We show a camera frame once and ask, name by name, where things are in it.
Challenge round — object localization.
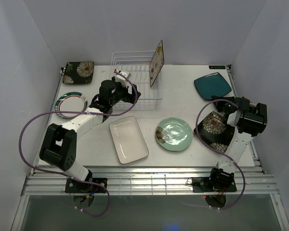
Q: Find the white wire dish rack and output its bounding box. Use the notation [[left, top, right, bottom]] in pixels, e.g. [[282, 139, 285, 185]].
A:
[[107, 50, 164, 111]]

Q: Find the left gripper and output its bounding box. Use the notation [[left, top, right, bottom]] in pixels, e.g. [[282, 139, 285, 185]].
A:
[[109, 77, 141, 106]]

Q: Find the cream square flower plate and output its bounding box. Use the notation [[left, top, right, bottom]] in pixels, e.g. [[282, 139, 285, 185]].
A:
[[149, 40, 164, 87]]

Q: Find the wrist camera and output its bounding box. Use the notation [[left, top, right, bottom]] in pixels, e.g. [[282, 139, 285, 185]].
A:
[[111, 69, 131, 88], [240, 97, 256, 113]]

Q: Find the black floral plate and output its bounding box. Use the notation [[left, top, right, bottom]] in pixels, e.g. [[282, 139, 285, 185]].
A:
[[197, 112, 235, 153], [62, 61, 95, 85]]

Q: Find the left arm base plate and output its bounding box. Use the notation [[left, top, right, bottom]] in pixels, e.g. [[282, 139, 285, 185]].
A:
[[65, 178, 108, 193]]

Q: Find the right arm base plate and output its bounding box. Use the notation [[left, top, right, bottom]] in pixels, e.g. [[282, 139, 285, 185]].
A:
[[186, 177, 237, 193]]

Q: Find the black floral plate right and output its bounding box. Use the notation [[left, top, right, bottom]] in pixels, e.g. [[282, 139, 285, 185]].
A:
[[197, 112, 235, 153]]

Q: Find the dark label sticker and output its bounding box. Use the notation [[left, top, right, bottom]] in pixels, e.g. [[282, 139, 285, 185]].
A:
[[209, 65, 226, 70]]

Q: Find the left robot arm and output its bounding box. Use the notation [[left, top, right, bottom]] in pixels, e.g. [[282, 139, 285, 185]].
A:
[[39, 73, 141, 193]]

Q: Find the white rectangular plate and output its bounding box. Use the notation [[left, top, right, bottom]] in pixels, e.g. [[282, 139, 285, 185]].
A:
[[109, 116, 149, 164]]

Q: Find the black floral plate back left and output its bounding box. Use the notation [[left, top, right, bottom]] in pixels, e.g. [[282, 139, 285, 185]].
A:
[[62, 61, 95, 85]]

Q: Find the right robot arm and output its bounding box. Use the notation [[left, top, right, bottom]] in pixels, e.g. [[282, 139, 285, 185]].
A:
[[208, 97, 267, 191]]

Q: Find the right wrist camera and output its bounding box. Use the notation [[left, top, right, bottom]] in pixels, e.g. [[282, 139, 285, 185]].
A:
[[240, 97, 256, 113]]

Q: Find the round white green-rimmed plate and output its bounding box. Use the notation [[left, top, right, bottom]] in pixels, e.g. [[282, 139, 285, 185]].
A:
[[54, 91, 88, 120]]

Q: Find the mint green round flower plate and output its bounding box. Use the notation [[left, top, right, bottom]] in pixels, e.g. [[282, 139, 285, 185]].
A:
[[155, 117, 193, 152]]

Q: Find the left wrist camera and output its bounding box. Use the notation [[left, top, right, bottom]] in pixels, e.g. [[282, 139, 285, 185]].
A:
[[111, 69, 131, 88]]

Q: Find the teal square plate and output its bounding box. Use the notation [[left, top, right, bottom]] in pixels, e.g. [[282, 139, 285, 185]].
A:
[[194, 72, 232, 101]]

